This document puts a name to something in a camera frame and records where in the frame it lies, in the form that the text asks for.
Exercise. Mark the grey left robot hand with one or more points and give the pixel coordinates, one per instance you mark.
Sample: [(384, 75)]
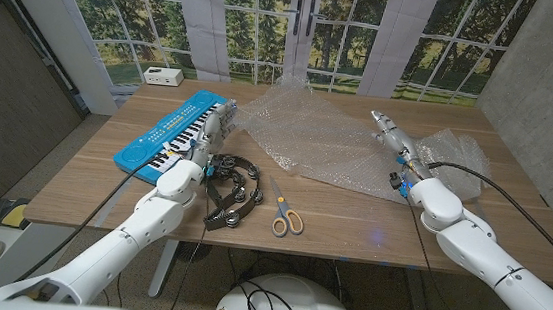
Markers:
[(210, 134)]

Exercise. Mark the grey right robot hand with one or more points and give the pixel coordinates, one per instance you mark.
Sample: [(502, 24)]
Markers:
[(396, 138)]

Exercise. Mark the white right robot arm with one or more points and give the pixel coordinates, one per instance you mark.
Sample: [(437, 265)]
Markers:
[(497, 270)]

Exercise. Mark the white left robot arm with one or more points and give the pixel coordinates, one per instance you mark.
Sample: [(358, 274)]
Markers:
[(139, 228)]

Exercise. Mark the blue toy piano keyboard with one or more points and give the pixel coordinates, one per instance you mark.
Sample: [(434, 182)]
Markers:
[(168, 125)]

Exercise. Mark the clear bubble wrap sheet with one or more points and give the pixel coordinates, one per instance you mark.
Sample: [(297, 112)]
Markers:
[(318, 138)]

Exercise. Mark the black half-moon tambourine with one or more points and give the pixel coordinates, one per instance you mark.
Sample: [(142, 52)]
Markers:
[(251, 200)]

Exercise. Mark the white power box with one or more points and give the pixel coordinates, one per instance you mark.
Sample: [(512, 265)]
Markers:
[(163, 76)]

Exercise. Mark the black round floor base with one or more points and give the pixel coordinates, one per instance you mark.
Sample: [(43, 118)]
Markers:
[(195, 252)]

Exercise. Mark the printed window forest backdrop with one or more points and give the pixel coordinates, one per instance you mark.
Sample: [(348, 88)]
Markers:
[(118, 11)]

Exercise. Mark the grey table leg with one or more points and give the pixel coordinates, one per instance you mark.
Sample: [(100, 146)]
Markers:
[(416, 303)]

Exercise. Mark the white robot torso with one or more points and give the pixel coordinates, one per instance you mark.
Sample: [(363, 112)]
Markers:
[(313, 309)]

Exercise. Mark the white floor platform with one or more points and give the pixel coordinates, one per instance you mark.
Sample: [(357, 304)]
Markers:
[(32, 249)]

